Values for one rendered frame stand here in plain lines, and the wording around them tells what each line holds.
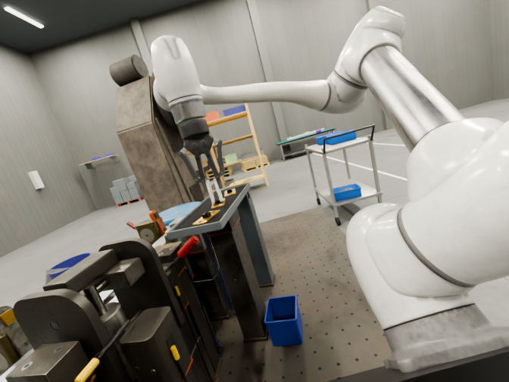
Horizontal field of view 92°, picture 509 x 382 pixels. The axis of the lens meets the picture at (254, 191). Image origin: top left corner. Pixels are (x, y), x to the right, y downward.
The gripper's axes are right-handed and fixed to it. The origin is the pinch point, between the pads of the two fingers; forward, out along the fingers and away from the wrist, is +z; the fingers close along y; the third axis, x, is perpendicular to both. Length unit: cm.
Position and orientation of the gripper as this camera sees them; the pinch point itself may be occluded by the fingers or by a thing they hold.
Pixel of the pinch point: (214, 190)
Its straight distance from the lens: 72.5
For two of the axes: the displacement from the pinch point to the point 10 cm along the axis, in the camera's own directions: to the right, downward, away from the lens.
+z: 2.7, 9.4, 2.2
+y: -9.6, 2.8, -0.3
